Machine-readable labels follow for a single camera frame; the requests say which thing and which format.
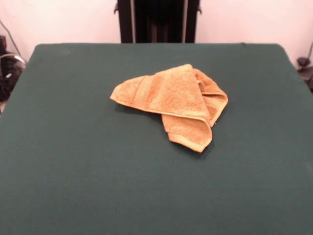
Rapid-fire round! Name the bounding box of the black camera stand base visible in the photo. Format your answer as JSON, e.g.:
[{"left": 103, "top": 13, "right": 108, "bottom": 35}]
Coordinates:
[
  {"left": 296, "top": 41, "right": 313, "bottom": 93},
  {"left": 0, "top": 35, "right": 27, "bottom": 102}
]

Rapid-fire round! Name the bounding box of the dark green table cloth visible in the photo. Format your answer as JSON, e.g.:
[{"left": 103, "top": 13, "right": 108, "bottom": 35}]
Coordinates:
[{"left": 0, "top": 43, "right": 313, "bottom": 235}]

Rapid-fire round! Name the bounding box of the grey cable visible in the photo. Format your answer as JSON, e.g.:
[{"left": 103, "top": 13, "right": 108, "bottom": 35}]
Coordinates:
[{"left": 0, "top": 20, "right": 28, "bottom": 66}]

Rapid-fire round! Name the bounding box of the orange terry towel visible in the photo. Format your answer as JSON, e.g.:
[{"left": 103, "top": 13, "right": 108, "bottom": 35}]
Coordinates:
[{"left": 109, "top": 63, "right": 229, "bottom": 153}]

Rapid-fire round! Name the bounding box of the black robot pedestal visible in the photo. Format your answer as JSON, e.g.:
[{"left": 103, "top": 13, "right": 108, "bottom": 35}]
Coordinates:
[{"left": 113, "top": 0, "right": 203, "bottom": 44}]

